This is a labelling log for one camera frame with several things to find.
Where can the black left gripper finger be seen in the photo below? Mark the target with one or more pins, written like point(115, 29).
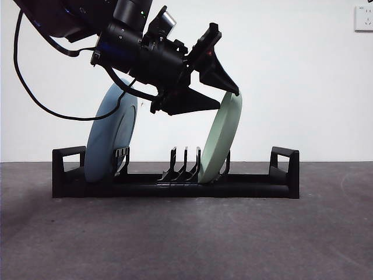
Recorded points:
point(217, 74)
point(189, 102)

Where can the pale green plate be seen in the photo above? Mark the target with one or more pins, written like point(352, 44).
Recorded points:
point(215, 146)

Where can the light blue plate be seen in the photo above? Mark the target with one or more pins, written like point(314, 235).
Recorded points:
point(102, 146)

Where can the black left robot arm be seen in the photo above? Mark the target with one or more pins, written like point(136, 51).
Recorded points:
point(122, 41)

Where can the black plastic plate rack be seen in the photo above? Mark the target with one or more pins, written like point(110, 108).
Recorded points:
point(175, 191)

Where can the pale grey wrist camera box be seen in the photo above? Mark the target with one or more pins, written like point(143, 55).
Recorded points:
point(167, 19)

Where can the white wall socket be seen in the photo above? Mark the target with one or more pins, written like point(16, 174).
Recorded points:
point(365, 19)

